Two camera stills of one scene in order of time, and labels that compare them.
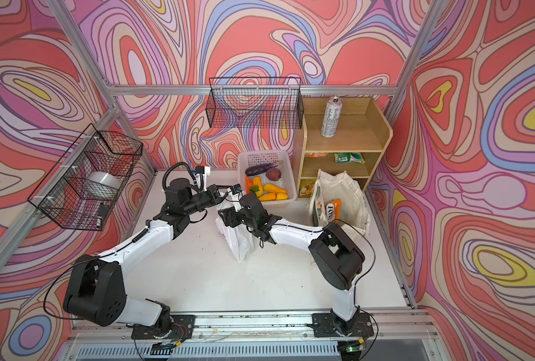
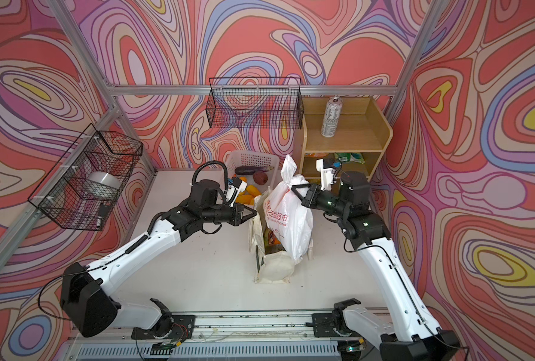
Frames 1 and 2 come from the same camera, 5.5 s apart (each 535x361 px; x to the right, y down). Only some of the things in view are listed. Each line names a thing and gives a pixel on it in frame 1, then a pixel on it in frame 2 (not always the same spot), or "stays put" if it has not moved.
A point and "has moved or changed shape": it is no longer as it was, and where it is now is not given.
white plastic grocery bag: (238, 238) -> (290, 222)
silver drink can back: (331, 116) stays put
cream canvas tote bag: (328, 188) has moved or changed shape
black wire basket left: (77, 190) stays put
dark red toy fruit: (273, 174) -> (260, 177)
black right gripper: (229, 216) -> (306, 200)
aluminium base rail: (396, 335) stays put
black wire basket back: (256, 102) stays put
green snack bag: (349, 157) stays put
